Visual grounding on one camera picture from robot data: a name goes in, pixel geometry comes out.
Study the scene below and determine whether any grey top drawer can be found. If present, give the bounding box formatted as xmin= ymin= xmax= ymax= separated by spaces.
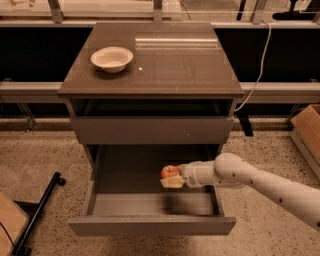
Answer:
xmin=70 ymin=116 xmax=234 ymax=145

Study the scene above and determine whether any black metal stand leg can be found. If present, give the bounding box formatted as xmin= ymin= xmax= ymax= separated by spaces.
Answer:
xmin=11 ymin=172 xmax=66 ymax=256

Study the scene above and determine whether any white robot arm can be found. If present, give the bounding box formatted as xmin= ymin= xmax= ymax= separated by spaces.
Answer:
xmin=160 ymin=153 xmax=320 ymax=231

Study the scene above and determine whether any white cable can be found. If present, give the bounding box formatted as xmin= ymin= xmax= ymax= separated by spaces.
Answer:
xmin=234 ymin=19 xmax=273 ymax=113

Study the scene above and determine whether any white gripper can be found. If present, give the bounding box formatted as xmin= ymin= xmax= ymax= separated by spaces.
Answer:
xmin=160 ymin=161 xmax=222 ymax=189

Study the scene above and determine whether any open grey middle drawer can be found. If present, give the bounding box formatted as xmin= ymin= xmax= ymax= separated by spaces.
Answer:
xmin=68 ymin=145 xmax=236 ymax=236

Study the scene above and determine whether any cardboard box at right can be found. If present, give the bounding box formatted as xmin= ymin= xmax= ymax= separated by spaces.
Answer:
xmin=291 ymin=104 xmax=320 ymax=180

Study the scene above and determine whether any red apple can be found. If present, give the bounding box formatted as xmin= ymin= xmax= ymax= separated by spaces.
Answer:
xmin=160 ymin=165 xmax=180 ymax=179

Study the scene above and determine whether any white paper bowl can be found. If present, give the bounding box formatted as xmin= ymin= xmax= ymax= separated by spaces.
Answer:
xmin=91 ymin=47 xmax=133 ymax=73

